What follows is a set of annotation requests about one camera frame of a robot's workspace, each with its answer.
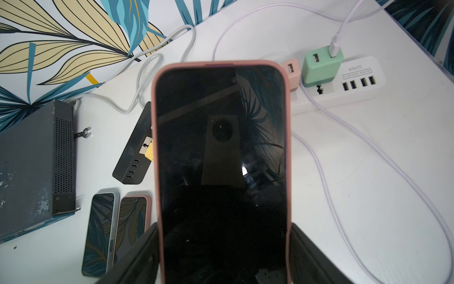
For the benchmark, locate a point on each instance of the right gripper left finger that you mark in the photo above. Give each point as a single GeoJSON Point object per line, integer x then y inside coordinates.
{"type": "Point", "coordinates": [140, 265]}

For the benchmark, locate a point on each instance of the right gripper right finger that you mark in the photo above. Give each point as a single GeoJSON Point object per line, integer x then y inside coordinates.
{"type": "Point", "coordinates": [308, 264]}

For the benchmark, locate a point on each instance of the black phone pink case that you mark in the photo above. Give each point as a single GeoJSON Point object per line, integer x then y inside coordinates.
{"type": "Point", "coordinates": [134, 219]}

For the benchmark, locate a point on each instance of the black phone grey case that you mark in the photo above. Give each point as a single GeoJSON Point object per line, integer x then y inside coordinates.
{"type": "Point", "coordinates": [99, 249]}

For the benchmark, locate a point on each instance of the black power bank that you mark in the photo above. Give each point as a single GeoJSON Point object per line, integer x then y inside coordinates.
{"type": "Point", "coordinates": [132, 164]}

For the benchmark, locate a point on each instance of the yellow charger adapter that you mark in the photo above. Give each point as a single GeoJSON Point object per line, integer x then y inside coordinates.
{"type": "Point", "coordinates": [149, 154]}

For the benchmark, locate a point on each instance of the white power strip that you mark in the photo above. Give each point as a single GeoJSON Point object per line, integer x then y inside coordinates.
{"type": "Point", "coordinates": [357, 80]}

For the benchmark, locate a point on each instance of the green plug adapter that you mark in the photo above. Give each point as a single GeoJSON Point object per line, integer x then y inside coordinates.
{"type": "Point", "coordinates": [319, 67]}

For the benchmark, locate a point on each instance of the pink plug adapter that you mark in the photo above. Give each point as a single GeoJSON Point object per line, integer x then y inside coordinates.
{"type": "Point", "coordinates": [293, 71]}

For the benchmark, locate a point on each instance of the grey network switch box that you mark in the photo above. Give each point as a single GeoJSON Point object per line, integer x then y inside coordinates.
{"type": "Point", "coordinates": [38, 171]}

